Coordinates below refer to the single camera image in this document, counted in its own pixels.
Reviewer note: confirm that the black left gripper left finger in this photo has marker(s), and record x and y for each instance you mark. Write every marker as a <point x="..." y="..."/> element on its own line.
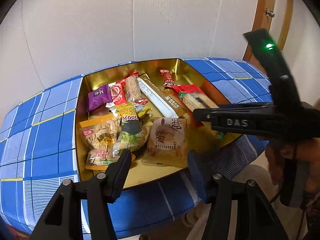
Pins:
<point x="61" y="218"/>

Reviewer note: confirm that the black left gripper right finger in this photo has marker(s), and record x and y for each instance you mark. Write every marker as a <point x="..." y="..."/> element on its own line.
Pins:
<point x="255" y="216"/>

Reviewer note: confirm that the orange peanut snack bag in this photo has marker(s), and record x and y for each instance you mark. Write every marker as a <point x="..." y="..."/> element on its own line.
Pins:
<point x="101" y="135"/>

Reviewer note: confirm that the green-edged cracker packet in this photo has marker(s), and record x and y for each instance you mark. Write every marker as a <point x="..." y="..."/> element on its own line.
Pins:
<point x="197" y="100"/>

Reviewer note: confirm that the red snack packet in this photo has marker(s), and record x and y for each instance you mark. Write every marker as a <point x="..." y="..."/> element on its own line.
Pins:
<point x="189" y="89"/>

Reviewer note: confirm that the yellow green snack pouch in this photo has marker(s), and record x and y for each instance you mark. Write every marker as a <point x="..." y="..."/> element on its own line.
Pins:
<point x="132" y="135"/>

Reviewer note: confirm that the beige pastry packet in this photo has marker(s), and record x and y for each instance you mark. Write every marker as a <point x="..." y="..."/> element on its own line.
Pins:
<point x="167" y="143"/>

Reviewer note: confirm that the long brown white snack bar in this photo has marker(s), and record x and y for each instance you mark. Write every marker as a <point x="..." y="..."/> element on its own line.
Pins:
<point x="165" y="104"/>

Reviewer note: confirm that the small red candy packet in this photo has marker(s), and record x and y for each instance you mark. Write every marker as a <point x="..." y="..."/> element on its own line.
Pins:
<point x="167" y="77"/>

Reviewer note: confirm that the purple snack packet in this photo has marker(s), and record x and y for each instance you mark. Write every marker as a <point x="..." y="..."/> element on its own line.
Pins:
<point x="98" y="97"/>

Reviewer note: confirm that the red white wafer packet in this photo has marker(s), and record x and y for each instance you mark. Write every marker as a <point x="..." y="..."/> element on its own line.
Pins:
<point x="117" y="92"/>

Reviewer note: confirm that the sesame bar red ends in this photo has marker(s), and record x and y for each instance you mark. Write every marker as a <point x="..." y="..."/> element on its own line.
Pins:
<point x="132" y="90"/>

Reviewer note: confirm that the person right hand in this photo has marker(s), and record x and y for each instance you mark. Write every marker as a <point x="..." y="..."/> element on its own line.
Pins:
<point x="306" y="151"/>

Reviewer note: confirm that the left knee beige trousers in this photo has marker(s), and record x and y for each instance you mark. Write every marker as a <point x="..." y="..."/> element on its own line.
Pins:
<point x="196" y="219"/>

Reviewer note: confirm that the blue plaid tablecloth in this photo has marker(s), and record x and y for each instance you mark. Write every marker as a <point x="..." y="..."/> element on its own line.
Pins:
<point x="39" y="148"/>

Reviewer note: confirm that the metal door knob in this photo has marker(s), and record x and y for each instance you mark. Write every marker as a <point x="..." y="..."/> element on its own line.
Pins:
<point x="269" y="13"/>

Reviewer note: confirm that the wooden door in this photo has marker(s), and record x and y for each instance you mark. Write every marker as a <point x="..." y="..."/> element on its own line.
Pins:
<point x="278" y="27"/>

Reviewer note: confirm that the gold tin tray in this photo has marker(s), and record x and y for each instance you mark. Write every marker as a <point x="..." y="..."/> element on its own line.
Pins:
<point x="203" y="139"/>

